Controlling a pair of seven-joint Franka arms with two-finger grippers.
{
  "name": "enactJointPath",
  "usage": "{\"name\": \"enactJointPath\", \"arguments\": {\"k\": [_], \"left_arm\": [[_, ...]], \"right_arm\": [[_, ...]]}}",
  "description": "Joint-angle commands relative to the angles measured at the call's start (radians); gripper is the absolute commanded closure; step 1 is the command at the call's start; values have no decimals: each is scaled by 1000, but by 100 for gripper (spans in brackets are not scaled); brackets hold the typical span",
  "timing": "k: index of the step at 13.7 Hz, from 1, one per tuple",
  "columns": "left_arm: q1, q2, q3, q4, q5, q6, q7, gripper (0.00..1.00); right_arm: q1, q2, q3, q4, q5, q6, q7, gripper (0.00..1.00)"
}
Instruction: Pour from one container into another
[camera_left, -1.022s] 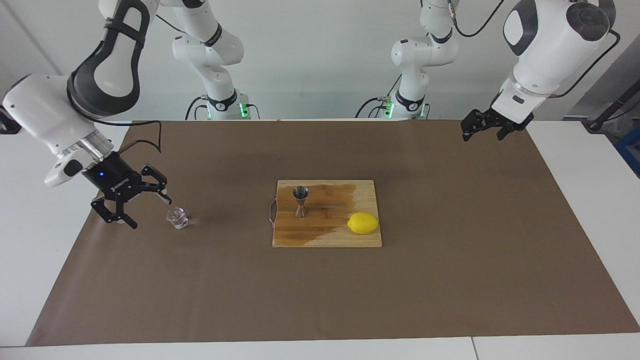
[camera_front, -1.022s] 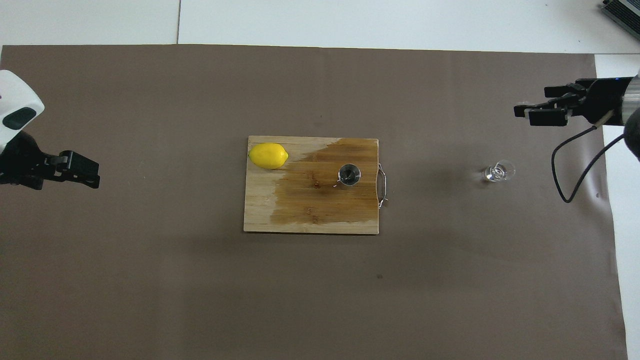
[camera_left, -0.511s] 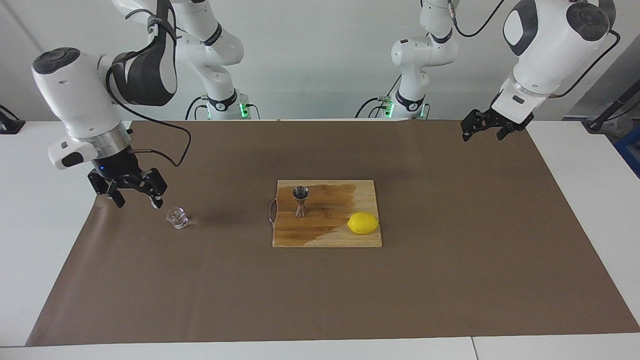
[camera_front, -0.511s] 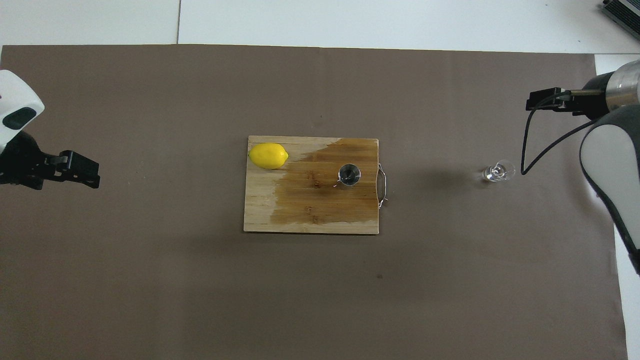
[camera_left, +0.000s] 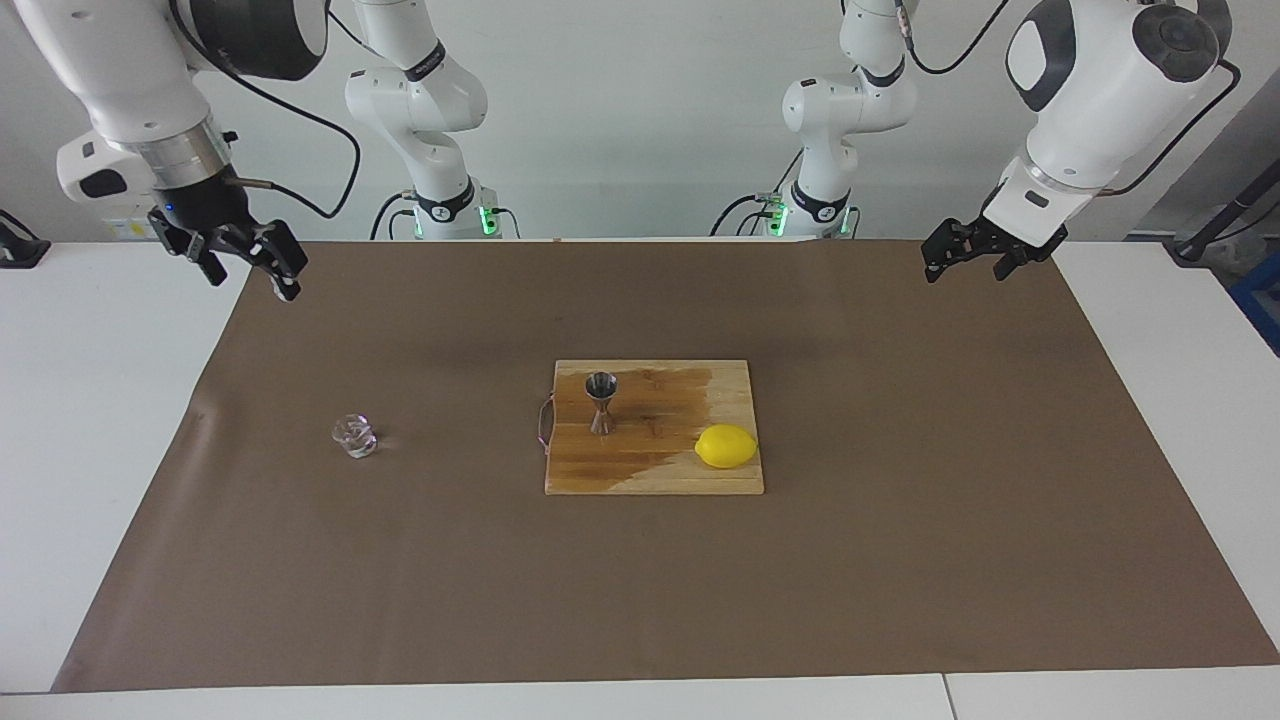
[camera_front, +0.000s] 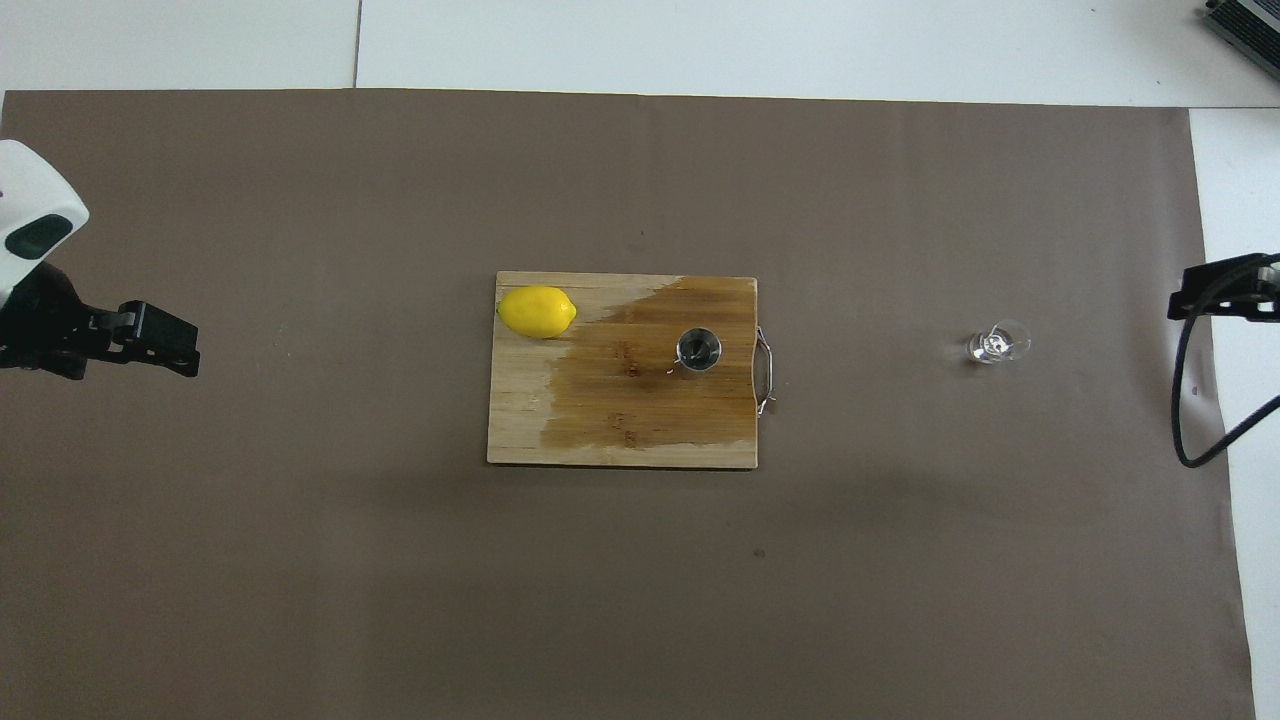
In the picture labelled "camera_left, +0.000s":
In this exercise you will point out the brown table mat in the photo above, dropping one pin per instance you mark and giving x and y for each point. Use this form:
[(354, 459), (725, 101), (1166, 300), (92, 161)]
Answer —
[(640, 600)]

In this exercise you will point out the wooden cutting board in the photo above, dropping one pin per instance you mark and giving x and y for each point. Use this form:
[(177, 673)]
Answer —
[(660, 450)]

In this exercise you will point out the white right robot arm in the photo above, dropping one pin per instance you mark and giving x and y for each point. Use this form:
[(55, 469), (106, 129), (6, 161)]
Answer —
[(130, 70)]

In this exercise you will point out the blue crate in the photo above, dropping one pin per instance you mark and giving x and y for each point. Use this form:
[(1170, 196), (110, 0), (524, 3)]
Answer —
[(1262, 300)]

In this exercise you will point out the small clear glass cup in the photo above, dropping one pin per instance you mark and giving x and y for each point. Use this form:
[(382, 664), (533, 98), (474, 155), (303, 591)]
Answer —
[(354, 436)]

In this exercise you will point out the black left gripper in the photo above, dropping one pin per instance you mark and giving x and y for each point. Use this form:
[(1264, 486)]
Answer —
[(1015, 240)]

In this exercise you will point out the yellow lemon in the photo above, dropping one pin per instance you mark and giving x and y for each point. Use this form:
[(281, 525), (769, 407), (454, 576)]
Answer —
[(726, 447)]

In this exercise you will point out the black tripod stand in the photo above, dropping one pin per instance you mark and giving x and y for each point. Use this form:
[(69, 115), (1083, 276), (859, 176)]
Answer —
[(1215, 225)]

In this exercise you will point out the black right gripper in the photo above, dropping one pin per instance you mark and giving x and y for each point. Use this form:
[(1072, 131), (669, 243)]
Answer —
[(205, 205)]

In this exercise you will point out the black clamp mount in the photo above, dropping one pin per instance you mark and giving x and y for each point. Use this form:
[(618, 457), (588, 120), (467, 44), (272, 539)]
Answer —
[(20, 248)]

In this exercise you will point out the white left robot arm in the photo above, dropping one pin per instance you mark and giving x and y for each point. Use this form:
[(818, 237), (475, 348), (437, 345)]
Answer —
[(1100, 80)]

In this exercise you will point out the steel double jigger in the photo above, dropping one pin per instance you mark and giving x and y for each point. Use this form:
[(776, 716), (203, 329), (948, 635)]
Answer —
[(601, 400)]

